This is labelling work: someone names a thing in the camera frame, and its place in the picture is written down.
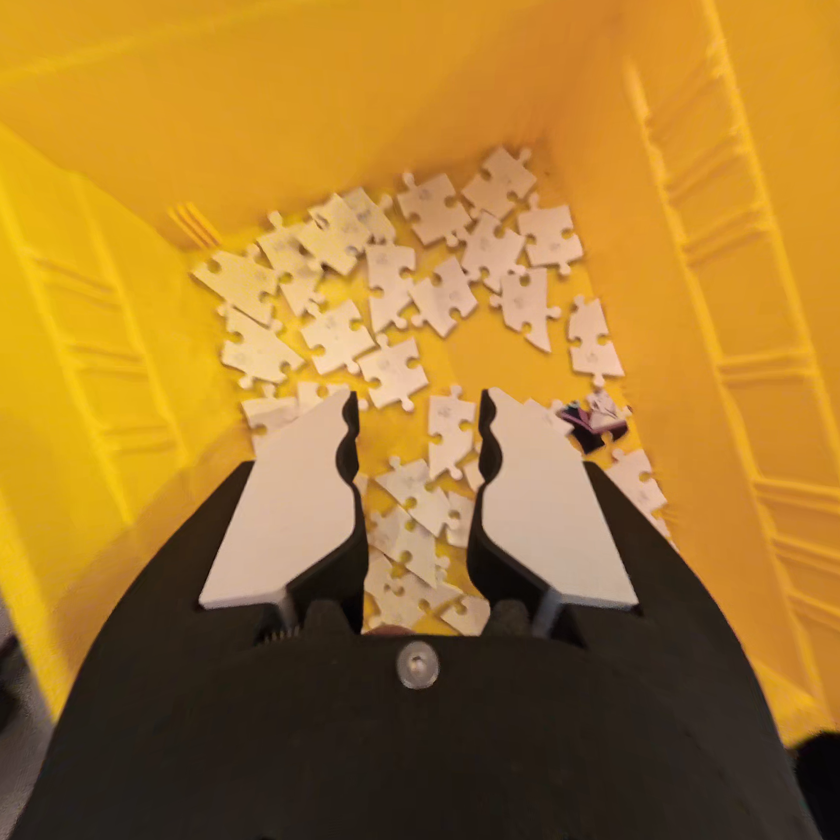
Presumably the printed puzzle piece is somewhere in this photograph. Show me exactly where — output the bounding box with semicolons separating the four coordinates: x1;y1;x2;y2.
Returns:
556;392;632;455

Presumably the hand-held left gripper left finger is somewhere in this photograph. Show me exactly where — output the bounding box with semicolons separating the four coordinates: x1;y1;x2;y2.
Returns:
199;390;370;636

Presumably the yellow plastic bin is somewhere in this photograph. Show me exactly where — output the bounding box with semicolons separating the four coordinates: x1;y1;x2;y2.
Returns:
0;0;840;746

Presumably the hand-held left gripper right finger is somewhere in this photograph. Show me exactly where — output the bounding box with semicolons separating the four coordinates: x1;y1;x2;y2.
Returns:
466;387;639;636

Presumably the pile of white puzzle pieces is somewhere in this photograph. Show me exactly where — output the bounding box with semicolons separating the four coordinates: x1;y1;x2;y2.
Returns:
192;146;673;637

